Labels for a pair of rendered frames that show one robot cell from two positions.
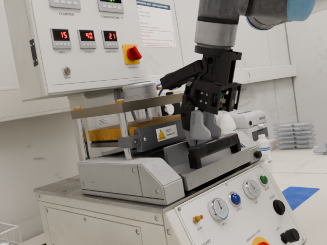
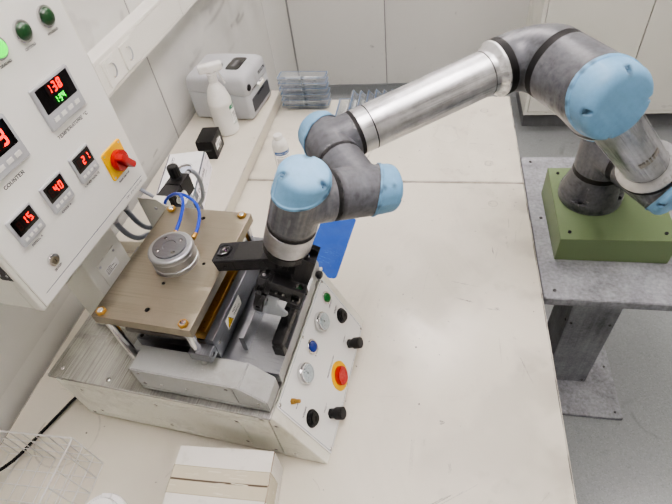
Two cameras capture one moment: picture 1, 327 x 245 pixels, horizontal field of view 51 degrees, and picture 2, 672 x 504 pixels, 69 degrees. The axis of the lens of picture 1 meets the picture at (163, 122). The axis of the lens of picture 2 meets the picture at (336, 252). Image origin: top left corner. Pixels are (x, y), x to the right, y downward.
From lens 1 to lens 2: 61 cm
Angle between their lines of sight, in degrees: 47
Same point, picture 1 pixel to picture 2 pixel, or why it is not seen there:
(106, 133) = not seen: hidden behind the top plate
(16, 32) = not seen: outside the picture
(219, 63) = (299, 268)
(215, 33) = (296, 252)
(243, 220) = (321, 361)
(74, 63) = (57, 241)
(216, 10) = (299, 236)
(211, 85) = (292, 290)
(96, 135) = not seen: hidden behind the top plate
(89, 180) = (154, 382)
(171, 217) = (276, 418)
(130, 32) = (104, 126)
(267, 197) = (332, 313)
